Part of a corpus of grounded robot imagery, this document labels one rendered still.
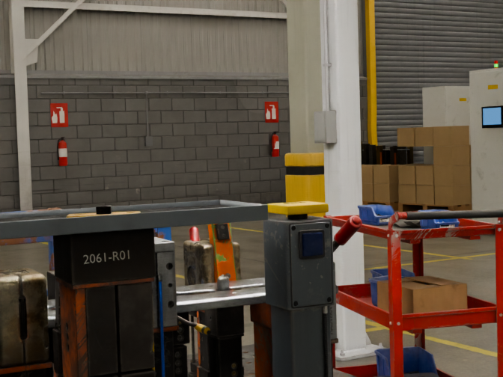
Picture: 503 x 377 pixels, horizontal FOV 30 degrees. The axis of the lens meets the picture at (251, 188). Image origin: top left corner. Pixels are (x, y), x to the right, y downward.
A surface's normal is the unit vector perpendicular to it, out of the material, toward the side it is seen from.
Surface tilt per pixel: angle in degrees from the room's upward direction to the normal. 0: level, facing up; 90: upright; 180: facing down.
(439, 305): 90
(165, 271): 90
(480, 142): 90
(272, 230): 90
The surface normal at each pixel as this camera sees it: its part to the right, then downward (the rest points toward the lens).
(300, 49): -0.86, 0.05
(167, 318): 0.44, 0.04
